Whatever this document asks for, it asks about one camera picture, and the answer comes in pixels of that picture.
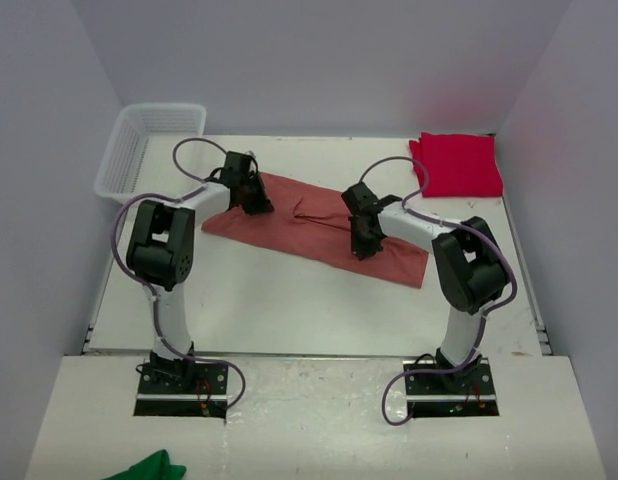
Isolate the salmon pink t shirt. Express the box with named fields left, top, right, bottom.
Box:
left=201, top=173, right=429, bottom=289

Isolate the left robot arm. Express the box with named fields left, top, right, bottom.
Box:
left=125, top=151, right=274, bottom=393

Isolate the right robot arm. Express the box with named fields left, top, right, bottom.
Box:
left=341, top=182, right=517, bottom=393

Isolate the white plastic basket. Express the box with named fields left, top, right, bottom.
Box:
left=93, top=103, right=207, bottom=204

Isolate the folded red t shirt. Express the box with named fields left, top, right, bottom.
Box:
left=409, top=132, right=504, bottom=198

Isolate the green cloth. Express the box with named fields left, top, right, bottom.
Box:
left=105, top=449, right=187, bottom=480

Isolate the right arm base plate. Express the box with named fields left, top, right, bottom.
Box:
left=404, top=357, right=500, bottom=419

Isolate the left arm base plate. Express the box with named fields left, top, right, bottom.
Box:
left=133, top=353, right=228, bottom=420

